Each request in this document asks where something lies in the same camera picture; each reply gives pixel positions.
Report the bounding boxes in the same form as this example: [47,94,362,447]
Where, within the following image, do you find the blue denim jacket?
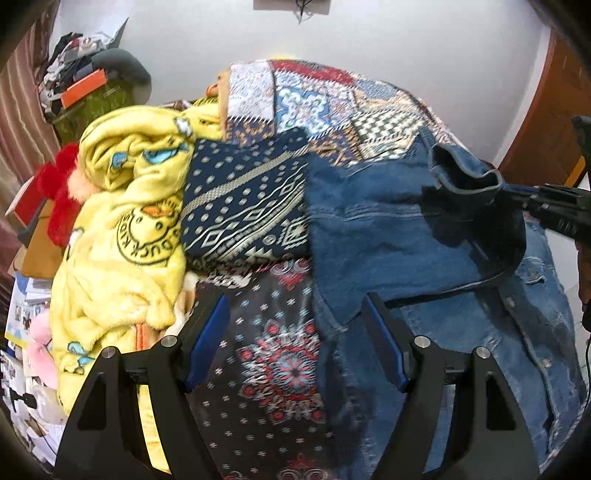
[304,128,586,479]

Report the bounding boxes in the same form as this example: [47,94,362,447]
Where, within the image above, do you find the wooden door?
[500,30,590,186]

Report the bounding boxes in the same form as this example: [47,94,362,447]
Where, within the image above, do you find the yellow duck blanket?
[48,98,228,474]

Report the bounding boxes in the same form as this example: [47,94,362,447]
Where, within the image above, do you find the patchwork patterned bedspread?
[182,59,456,479]

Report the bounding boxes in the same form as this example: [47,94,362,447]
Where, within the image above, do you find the red plush toy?
[34,143,81,248]

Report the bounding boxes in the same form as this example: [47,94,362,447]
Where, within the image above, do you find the striped maroon curtain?
[0,4,61,296]

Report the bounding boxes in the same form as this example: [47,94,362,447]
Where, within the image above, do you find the orange box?
[60,69,107,109]

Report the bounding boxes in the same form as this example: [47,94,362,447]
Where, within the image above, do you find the dark grey cushion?
[91,48,151,86]

